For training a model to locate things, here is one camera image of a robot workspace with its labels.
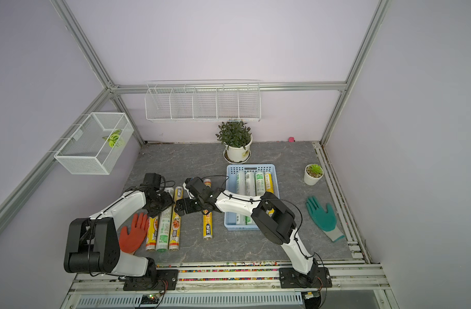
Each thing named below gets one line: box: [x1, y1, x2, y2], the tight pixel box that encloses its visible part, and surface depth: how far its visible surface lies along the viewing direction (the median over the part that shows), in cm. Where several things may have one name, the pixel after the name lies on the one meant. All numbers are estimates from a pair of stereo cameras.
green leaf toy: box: [101, 129, 121, 149], surface depth 84 cm
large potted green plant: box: [215, 119, 253, 164], surface depth 103 cm
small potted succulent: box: [303, 163, 325, 186], surface depth 98 cm
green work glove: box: [305, 195, 345, 243], surface depth 91 cm
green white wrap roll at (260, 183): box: [255, 171, 266, 197], surface depth 100 cm
